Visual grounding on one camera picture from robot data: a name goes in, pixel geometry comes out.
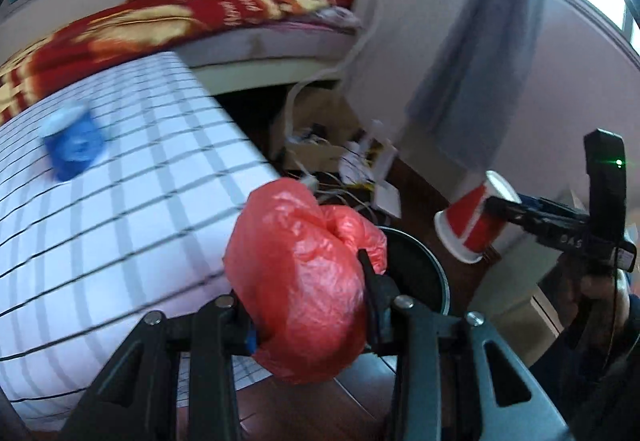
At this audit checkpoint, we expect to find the white checked tablecloth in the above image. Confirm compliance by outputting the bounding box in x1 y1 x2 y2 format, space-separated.
0 50 287 423

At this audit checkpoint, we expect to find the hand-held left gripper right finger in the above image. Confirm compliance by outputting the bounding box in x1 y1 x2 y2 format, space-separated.
356 248 571 441

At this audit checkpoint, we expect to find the pink mattress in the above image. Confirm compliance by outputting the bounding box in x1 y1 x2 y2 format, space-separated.
175 17 362 68

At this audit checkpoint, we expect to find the red plastic bag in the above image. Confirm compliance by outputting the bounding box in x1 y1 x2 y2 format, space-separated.
223 178 390 384

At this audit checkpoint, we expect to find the red yellow printed blanket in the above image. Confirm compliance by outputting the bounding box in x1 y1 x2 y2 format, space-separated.
0 0 362 122

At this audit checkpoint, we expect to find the red paper cup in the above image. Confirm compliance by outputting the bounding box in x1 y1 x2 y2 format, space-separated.
434 170 522 265

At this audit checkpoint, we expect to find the black round trash bin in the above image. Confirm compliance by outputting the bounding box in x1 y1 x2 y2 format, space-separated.
367 226 452 358

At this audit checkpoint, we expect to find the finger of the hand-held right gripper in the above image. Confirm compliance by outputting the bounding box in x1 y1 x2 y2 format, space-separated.
517 192 592 222
484 197 553 243

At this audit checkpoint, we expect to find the person's right hand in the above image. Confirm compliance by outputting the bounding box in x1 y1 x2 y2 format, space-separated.
575 265 632 308

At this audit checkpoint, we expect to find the white router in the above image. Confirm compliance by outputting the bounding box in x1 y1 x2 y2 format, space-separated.
366 120 402 218

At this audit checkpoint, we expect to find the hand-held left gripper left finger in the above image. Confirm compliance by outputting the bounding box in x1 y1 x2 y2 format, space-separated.
57 296 261 441

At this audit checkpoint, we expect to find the grey curtain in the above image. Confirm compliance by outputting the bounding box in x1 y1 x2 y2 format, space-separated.
402 0 550 172

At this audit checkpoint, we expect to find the cardboard box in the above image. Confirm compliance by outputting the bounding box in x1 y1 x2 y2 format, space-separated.
284 140 352 172

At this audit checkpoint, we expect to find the white power strip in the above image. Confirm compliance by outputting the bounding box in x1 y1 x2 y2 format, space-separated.
339 143 382 186

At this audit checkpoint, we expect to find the person's right forearm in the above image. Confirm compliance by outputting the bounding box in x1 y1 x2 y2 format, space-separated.
529 293 640 441

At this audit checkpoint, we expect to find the white bed frame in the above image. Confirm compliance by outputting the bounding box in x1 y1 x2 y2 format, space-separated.
192 53 353 96

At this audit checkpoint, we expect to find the tangle of floor cables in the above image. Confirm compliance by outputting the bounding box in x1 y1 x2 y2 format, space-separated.
295 171 383 227

